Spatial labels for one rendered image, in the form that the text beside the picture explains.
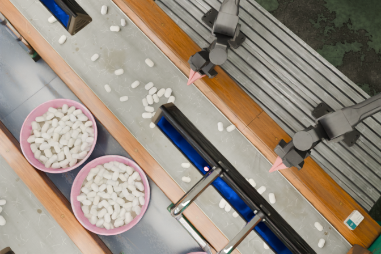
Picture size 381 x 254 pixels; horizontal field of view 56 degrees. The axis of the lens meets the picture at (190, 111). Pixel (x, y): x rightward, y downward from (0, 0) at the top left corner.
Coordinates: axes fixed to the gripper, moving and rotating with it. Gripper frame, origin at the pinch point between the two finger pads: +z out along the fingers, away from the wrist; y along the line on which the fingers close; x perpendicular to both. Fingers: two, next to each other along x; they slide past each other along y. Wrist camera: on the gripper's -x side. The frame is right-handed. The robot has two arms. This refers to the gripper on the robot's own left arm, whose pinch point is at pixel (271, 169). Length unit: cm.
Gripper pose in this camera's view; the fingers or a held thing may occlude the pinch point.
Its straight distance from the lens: 121.6
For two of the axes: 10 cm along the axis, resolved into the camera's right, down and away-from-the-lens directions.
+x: 4.2, -2.1, 8.8
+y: 6.8, 7.2, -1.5
